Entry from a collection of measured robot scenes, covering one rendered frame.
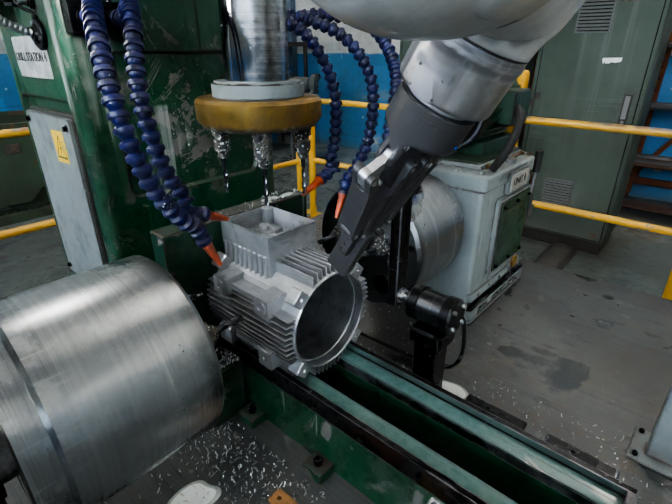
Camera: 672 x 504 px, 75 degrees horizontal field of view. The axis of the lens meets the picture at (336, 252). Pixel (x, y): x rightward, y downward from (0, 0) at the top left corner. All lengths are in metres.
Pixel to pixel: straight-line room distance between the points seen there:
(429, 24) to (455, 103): 0.17
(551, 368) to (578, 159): 2.73
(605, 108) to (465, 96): 3.21
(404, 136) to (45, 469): 0.43
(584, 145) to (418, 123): 3.25
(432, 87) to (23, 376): 0.43
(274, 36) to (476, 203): 0.55
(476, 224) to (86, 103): 0.75
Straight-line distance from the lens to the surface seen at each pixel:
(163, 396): 0.51
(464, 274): 1.04
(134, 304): 0.52
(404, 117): 0.39
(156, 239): 0.72
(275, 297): 0.63
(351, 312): 0.76
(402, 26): 0.20
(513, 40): 0.36
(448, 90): 0.37
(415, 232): 0.80
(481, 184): 0.96
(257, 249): 0.68
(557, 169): 3.68
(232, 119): 0.60
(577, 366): 1.06
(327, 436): 0.72
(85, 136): 0.77
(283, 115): 0.60
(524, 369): 1.01
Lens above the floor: 1.40
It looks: 25 degrees down
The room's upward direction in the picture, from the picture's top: straight up
